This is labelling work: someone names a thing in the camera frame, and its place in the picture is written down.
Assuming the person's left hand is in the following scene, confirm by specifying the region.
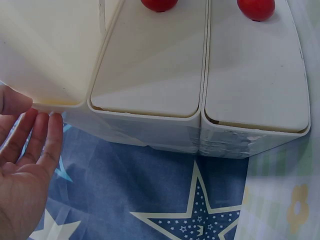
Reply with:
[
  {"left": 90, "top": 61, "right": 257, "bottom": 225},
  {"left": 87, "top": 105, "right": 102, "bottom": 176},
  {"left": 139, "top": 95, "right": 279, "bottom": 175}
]
[{"left": 0, "top": 83, "right": 64, "bottom": 240}]

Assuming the plain white bin lid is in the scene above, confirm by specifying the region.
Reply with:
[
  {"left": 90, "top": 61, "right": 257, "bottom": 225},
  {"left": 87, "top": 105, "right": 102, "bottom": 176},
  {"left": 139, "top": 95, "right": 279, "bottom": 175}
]
[{"left": 0, "top": 0, "right": 126, "bottom": 114}]

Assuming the white plastic bin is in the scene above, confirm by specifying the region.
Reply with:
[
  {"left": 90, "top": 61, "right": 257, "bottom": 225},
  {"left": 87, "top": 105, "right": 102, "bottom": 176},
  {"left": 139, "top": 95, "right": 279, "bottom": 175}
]
[
  {"left": 200, "top": 0, "right": 312, "bottom": 161},
  {"left": 86, "top": 0, "right": 210, "bottom": 156},
  {"left": 61, "top": 109, "right": 107, "bottom": 146}
]

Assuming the white lid with red knob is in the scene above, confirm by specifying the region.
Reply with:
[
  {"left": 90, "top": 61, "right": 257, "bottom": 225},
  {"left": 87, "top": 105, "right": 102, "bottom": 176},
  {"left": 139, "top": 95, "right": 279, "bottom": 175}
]
[
  {"left": 90, "top": 0, "right": 207, "bottom": 118},
  {"left": 204, "top": 0, "right": 310, "bottom": 133}
]

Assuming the clear adhesive tape strip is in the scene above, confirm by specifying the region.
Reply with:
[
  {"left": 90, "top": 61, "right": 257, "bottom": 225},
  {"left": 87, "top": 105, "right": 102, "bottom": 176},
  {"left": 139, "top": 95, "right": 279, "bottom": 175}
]
[{"left": 186, "top": 126, "right": 268, "bottom": 161}]

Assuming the red round knob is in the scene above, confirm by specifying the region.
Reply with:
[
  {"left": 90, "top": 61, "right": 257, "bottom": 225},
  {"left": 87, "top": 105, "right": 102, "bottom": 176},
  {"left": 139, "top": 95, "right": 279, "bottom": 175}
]
[
  {"left": 140, "top": 0, "right": 179, "bottom": 13},
  {"left": 236, "top": 0, "right": 276, "bottom": 22}
]

